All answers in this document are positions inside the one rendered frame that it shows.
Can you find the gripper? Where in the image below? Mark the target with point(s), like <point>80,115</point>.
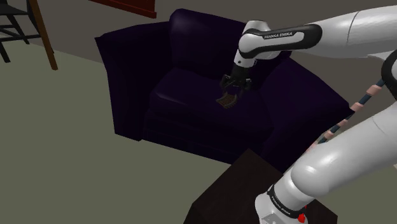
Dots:
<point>239,74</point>

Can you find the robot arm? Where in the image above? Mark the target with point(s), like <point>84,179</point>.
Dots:
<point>341,161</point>

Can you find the brown ribbed flat object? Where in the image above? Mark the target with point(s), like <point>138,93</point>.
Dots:
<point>227,101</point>

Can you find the dark purple armchair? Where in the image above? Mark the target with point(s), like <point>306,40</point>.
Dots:
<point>192,102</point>

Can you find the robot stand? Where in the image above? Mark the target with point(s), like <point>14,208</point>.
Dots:
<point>235,192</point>

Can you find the pink and blue striped pole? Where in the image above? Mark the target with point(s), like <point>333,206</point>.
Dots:
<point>363,100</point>

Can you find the dark red wooden furniture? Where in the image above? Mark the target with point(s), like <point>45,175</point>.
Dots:
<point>130,6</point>

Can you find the brown wooden leg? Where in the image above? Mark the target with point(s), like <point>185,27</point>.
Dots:
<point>43,37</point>

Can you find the black chair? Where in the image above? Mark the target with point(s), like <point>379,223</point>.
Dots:
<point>14,26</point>

